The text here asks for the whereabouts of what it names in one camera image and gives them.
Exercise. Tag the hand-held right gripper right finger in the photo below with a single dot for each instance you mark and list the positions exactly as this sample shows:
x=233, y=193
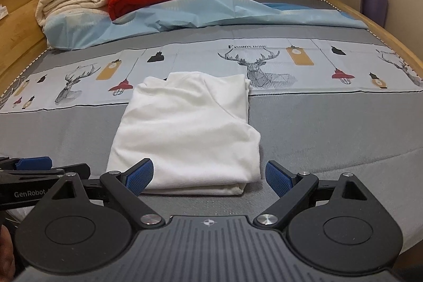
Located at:
x=279, y=179

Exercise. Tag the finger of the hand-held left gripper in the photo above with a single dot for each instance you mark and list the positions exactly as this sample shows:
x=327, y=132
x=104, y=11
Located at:
x=33, y=163
x=81, y=171

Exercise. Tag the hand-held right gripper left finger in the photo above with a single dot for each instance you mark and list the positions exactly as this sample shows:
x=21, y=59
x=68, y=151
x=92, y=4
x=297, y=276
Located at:
x=140, y=178

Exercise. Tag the white garment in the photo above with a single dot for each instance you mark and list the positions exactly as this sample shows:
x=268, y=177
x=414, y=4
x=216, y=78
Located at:
x=185, y=130

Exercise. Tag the person's left hand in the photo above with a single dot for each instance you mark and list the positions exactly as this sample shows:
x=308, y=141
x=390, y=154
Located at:
x=6, y=252

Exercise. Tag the tissue box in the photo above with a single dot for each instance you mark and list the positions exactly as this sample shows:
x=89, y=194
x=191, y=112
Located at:
x=2, y=11

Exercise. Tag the wooden headboard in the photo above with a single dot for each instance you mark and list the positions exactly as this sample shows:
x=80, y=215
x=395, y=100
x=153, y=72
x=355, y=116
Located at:
x=16, y=4

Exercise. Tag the cream folded blanket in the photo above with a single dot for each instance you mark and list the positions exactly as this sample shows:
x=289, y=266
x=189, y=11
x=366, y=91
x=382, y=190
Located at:
x=72, y=1

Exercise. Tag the light blue duvet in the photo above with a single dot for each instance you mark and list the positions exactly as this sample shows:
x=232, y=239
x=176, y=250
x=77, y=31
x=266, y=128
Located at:
x=198, y=14

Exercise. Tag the purple bag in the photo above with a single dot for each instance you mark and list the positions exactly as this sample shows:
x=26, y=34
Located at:
x=375, y=4

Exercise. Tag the wooden bed frame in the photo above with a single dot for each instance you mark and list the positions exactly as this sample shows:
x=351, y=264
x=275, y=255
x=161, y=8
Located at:
x=380, y=24

